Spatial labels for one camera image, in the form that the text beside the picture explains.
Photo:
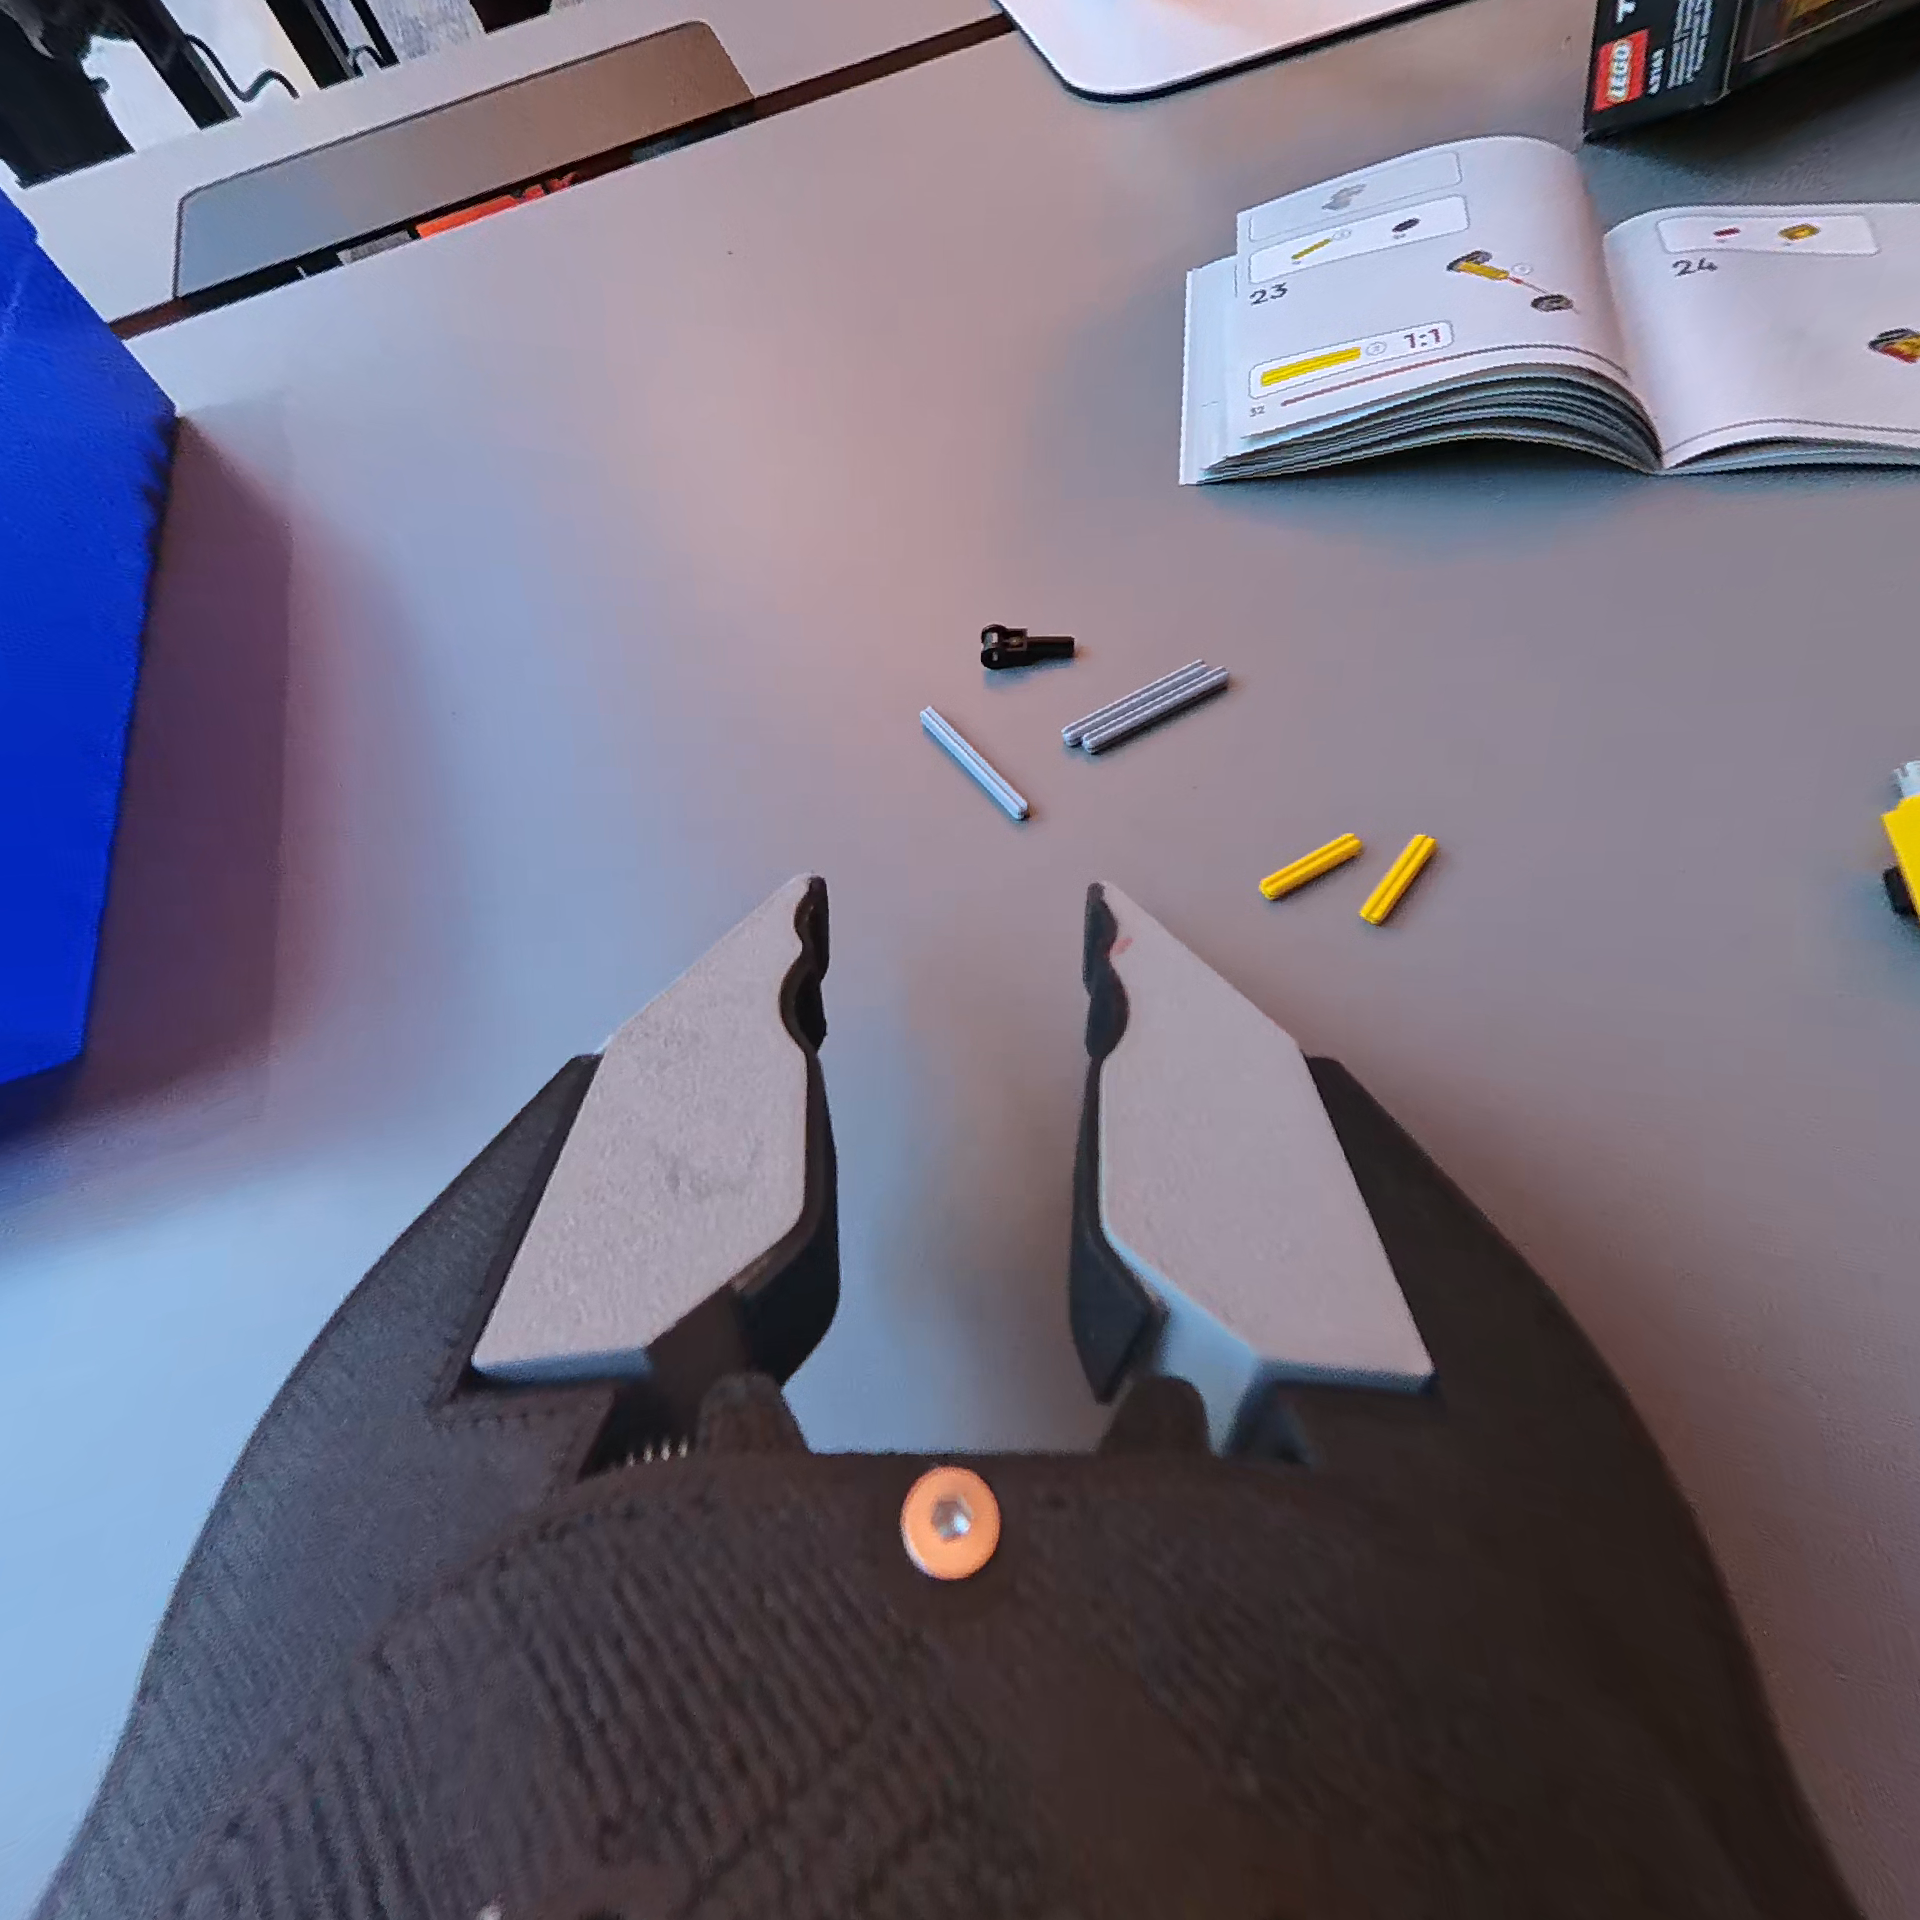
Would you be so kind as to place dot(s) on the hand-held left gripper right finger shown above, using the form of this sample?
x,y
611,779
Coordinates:
x,y
1238,1185

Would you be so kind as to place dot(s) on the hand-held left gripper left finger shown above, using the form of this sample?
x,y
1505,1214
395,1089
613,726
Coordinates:
x,y
674,1171

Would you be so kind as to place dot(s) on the blue plastic bin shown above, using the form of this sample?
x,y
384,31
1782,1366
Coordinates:
x,y
75,675

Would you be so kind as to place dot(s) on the yellow lego axle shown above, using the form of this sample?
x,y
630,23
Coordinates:
x,y
1398,878
1311,868

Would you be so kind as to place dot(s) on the light grey lego axle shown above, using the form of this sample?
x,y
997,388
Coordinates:
x,y
975,765

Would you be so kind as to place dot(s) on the black lego pin connector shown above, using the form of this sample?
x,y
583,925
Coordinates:
x,y
1022,647

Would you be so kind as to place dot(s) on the yellow black lego vehicle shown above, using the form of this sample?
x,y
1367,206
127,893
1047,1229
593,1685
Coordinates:
x,y
1902,834

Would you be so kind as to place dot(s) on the lego instruction booklet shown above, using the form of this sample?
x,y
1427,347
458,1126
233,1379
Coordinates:
x,y
1424,377

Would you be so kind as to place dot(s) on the lego set box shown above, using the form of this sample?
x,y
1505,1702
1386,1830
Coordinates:
x,y
1725,68

